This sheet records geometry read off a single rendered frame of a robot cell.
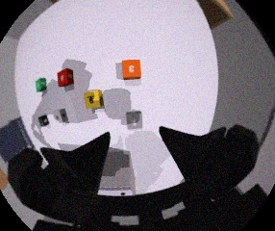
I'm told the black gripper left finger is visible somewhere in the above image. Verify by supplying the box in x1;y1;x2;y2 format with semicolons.
40;131;111;195

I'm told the yellow block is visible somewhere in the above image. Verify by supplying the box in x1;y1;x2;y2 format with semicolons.
84;90;104;109

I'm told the orange block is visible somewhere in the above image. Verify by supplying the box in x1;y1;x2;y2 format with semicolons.
121;59;141;81

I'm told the green block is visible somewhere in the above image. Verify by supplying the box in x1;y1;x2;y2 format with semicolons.
35;77;48;92

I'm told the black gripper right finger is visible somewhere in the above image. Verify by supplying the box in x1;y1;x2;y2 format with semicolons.
160;126;227;181

